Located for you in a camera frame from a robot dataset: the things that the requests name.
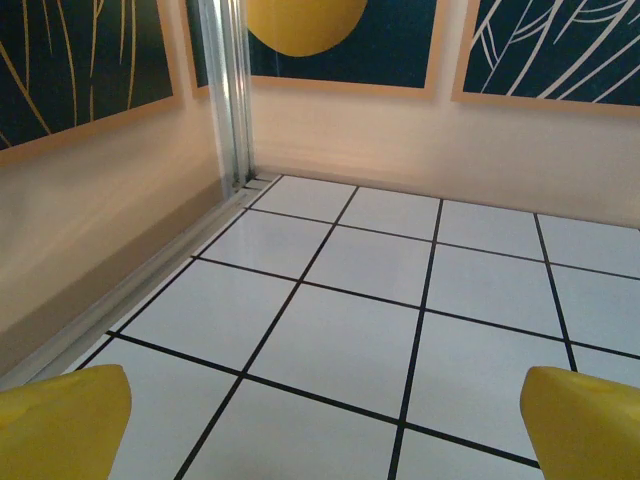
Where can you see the panel with pale leaf outlines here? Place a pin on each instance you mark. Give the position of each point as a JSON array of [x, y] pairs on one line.
[[550, 45]]

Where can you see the aluminium side rail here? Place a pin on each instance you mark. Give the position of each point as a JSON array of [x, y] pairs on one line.
[[150, 272]]

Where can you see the aluminium corner post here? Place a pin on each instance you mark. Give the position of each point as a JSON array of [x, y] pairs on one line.
[[227, 100]]

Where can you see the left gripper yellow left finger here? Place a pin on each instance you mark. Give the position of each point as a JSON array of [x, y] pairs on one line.
[[55, 430]]

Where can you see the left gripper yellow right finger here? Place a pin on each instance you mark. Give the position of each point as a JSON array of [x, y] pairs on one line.
[[590, 430]]

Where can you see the panel with yellow oval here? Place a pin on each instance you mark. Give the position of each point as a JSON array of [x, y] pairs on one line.
[[375, 40]]

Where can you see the panel with thin yellow lines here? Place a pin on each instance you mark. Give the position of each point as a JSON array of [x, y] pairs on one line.
[[75, 60]]

